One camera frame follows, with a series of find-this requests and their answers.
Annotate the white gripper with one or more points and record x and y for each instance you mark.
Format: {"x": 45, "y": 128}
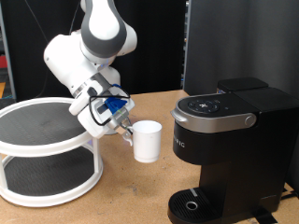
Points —
{"x": 93, "y": 118}

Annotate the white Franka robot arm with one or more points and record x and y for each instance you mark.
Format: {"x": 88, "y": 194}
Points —
{"x": 93, "y": 46}

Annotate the black Keurig coffee machine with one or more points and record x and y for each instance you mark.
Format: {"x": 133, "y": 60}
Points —
{"x": 249, "y": 161}

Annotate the white two-tier turntable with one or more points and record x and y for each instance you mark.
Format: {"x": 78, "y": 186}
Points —
{"x": 46, "y": 149}

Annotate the black backdrop curtain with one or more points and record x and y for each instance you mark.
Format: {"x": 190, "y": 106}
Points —
{"x": 162, "y": 46}

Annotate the red background object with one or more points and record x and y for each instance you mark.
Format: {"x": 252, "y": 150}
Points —
{"x": 2, "y": 61}

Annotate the grey metal frame strip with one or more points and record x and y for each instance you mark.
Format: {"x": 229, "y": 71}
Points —
{"x": 186, "y": 31}

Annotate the grey metal shelf post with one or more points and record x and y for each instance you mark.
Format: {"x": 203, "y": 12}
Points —
{"x": 11, "y": 87}

